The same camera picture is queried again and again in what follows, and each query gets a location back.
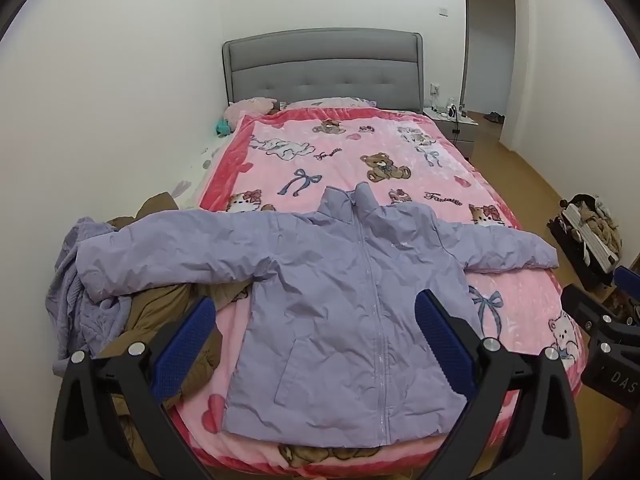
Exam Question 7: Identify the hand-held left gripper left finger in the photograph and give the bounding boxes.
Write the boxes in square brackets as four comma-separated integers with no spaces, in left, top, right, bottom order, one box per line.
[52,296,221,480]

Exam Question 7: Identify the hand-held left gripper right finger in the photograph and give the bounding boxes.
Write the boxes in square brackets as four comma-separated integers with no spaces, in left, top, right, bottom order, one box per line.
[414,289,585,480]

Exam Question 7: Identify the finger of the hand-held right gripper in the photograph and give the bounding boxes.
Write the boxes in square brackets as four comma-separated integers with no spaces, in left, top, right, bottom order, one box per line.
[614,266,640,311]
[561,284,640,361]

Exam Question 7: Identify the lavender padded jacket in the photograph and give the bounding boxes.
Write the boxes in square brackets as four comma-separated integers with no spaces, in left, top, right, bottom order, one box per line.
[75,183,560,448]

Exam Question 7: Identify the brown coat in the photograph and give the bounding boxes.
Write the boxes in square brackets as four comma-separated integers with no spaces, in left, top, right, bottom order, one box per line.
[95,192,251,461]

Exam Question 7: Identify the open bag of items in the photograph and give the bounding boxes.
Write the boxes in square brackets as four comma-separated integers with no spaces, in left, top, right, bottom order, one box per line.
[547,192,624,292]

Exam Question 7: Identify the lavender knitted sweater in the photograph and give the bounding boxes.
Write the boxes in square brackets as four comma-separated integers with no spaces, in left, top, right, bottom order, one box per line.
[45,217,133,361]

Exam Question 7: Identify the white printed bedsheet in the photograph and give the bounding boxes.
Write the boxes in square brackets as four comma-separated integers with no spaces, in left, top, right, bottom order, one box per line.
[170,137,242,211]

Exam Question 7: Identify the grey nightstand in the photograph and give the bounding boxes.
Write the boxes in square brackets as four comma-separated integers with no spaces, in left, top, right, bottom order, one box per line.
[422,105,482,159]

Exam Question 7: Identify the pink printed blanket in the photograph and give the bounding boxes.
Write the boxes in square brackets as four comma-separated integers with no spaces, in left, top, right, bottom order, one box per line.
[167,107,591,480]

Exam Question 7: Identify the grey upholstered bed headboard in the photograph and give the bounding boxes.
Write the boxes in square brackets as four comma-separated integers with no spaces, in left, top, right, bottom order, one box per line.
[222,30,426,116]

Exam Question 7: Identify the white door frame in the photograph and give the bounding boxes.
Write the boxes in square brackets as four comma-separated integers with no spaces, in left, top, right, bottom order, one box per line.
[461,0,532,153]

